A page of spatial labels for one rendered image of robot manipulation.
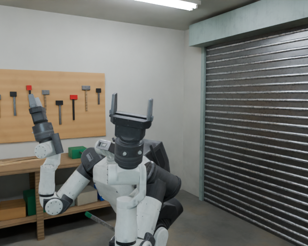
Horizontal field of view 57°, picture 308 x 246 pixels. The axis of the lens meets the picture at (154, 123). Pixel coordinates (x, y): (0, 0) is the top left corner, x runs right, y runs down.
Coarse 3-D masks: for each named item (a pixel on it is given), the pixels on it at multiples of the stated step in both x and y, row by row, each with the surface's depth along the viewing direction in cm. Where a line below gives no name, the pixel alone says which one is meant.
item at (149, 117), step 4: (152, 100) 80; (148, 104) 80; (152, 104) 81; (148, 108) 80; (152, 108) 82; (148, 112) 80; (152, 112) 83; (148, 116) 80; (152, 116) 82; (148, 120) 81; (152, 120) 82
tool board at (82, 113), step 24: (0, 72) 341; (24, 72) 354; (48, 72) 368; (72, 72) 383; (0, 96) 341; (24, 96) 356; (48, 96) 371; (72, 96) 384; (96, 96) 403; (0, 120) 345; (24, 120) 359; (48, 120) 373; (72, 120) 389; (96, 120) 406
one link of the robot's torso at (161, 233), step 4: (160, 228) 135; (164, 228) 136; (156, 232) 134; (160, 232) 134; (164, 232) 136; (156, 236) 133; (160, 236) 134; (164, 236) 136; (156, 240) 133; (160, 240) 134; (164, 240) 136; (156, 244) 133; (160, 244) 134; (164, 244) 136
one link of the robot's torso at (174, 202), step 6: (174, 198) 150; (168, 204) 142; (174, 204) 147; (180, 204) 148; (162, 210) 137; (168, 210) 140; (174, 210) 143; (180, 210) 148; (162, 216) 138; (168, 216) 140; (174, 216) 144; (168, 222) 142; (168, 228) 143
